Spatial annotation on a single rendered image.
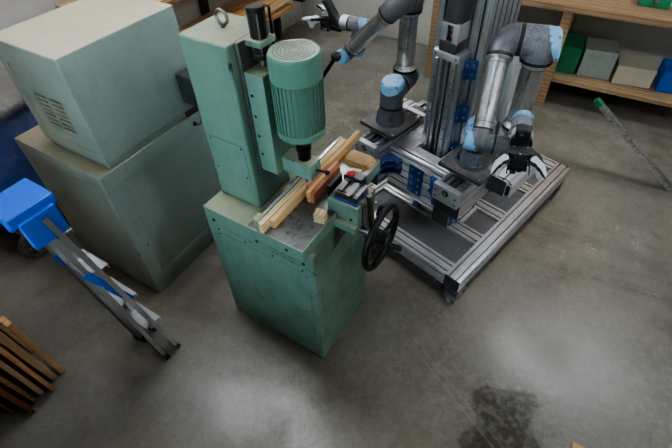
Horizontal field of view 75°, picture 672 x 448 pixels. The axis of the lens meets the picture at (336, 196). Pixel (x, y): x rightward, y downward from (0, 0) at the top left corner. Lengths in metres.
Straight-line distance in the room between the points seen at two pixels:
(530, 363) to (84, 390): 2.18
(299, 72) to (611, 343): 2.08
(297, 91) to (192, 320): 1.57
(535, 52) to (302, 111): 0.86
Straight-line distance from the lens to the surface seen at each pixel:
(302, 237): 1.63
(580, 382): 2.56
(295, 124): 1.50
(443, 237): 2.58
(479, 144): 1.71
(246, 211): 1.90
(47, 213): 1.73
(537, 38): 1.78
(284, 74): 1.41
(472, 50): 2.07
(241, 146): 1.71
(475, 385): 2.38
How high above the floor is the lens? 2.12
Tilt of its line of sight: 44 degrees down
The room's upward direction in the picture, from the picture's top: 2 degrees counter-clockwise
